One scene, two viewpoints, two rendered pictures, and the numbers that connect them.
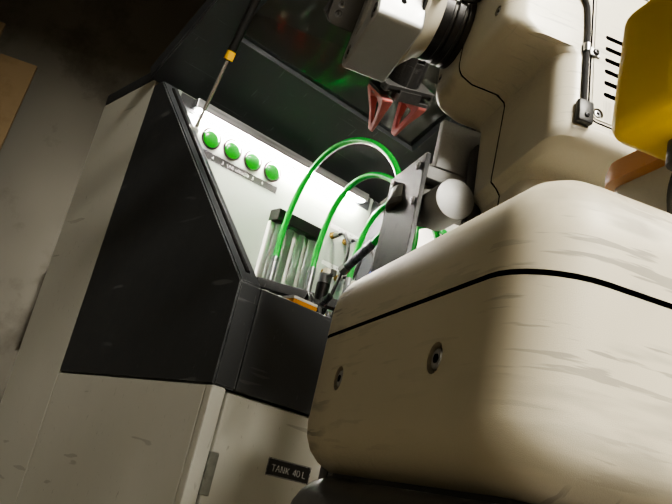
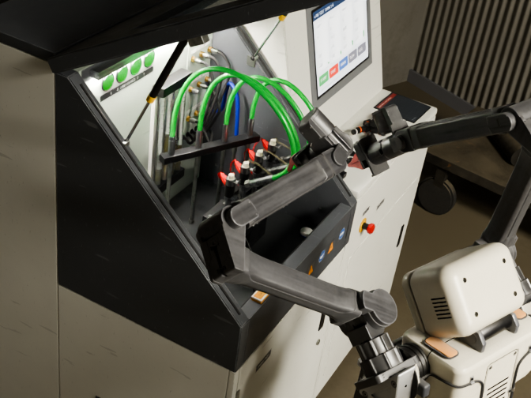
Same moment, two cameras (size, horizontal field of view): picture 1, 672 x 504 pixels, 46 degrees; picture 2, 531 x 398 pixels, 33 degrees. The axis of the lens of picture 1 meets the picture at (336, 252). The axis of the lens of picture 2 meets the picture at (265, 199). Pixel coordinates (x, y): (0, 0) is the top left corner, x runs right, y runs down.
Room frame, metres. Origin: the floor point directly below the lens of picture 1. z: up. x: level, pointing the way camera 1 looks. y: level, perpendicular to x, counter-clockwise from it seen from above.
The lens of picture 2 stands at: (-0.32, 0.88, 2.46)
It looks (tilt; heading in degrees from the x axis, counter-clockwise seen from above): 34 degrees down; 332
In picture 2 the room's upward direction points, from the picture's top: 8 degrees clockwise
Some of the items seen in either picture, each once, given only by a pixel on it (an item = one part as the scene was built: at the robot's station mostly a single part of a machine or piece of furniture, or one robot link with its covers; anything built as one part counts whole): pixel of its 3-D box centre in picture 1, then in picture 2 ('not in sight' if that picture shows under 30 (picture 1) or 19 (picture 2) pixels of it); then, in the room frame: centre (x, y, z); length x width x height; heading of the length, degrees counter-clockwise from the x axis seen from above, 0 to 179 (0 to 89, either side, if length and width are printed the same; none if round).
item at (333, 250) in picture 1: (338, 275); (201, 84); (1.91, -0.02, 1.20); 0.13 x 0.03 x 0.31; 128
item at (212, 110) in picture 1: (287, 155); (158, 40); (1.77, 0.17, 1.43); 0.54 x 0.03 x 0.02; 128
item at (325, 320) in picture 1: (382, 390); (295, 276); (1.37, -0.14, 0.87); 0.62 x 0.04 x 0.16; 128
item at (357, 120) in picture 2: not in sight; (370, 138); (1.87, -0.64, 0.96); 0.70 x 0.22 x 0.03; 128
